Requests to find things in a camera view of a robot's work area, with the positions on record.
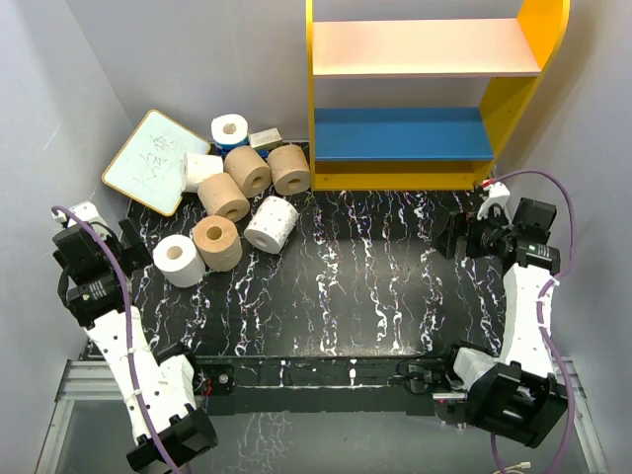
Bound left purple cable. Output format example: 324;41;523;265
51;204;185;474

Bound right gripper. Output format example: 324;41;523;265
432;204;516;260

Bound yellow shelf unit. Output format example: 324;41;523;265
305;1;570;191

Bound aluminium rail frame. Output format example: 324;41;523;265
37;357;611;474

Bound white roll lying sideways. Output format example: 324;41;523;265
182;152;224;193

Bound brown roll back right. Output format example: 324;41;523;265
267;144;311;196

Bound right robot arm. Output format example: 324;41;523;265
434;197;568;448

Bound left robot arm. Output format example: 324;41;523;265
52;206;217;473

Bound white roll front left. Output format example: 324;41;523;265
152;234;205;288

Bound small whiteboard wooden frame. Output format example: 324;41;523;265
102;109;210;216

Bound white dotted paper roll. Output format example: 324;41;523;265
244;196;298;255

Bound brown roll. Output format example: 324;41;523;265
224;145;272;198
267;144;311;196
197;173;250;222
193;215;242;272

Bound brown roll middle left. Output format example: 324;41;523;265
197;173;250;222

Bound blue box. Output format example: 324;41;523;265
214;139;249;158

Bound white roll on blue box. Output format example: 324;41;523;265
210;114;249;144

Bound brown roll front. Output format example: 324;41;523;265
193;215;242;272

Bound small beige carton box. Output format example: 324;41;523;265
248;127;282;151

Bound brown roll back middle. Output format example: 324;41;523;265
224;145;272;198

